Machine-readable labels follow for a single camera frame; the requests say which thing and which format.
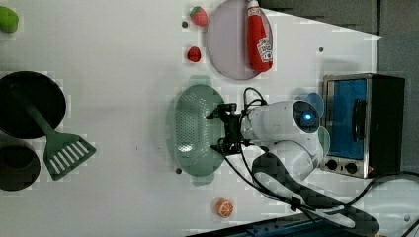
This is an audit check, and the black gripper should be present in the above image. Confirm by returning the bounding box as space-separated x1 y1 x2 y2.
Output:
206 103 244 155

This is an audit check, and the green plastic strainer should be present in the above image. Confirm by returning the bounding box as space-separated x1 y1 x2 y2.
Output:
166 75 224 187

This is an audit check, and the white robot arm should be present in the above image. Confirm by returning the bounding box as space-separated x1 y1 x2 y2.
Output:
207 100 380 236

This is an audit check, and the orange slice toy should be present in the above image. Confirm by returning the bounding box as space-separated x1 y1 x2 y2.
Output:
215 198 234 218

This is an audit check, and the red strawberry toy lower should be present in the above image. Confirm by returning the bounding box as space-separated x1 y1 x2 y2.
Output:
187 46 202 62

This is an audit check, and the red strawberry toy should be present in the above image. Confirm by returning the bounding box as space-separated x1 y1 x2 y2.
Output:
190 6 209 27
187 46 202 62

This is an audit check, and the red ketchup bottle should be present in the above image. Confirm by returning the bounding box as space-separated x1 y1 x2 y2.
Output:
247 0 273 72

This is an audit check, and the blue plate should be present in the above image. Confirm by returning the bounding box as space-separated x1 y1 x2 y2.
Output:
304 93 324 117

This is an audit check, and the pink round plate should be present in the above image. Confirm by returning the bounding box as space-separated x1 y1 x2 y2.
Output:
207 0 274 80

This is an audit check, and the red strawberry toy upper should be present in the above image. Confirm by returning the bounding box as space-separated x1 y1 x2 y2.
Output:
190 6 209 27

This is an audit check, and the black toaster oven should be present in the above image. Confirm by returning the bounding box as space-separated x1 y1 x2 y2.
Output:
320 73 405 179

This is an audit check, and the green slotted spatula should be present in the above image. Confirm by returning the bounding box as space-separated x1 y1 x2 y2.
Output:
11 85 97 181

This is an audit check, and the large black pot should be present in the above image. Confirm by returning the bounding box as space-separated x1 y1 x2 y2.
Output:
0 70 67 140

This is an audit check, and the small black cup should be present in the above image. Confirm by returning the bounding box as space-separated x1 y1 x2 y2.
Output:
0 145 41 192

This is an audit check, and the green round toy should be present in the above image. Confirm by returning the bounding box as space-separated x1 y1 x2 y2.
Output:
0 6 19 34

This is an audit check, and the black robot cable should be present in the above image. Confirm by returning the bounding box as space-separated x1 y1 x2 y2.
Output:
223 86 419 237

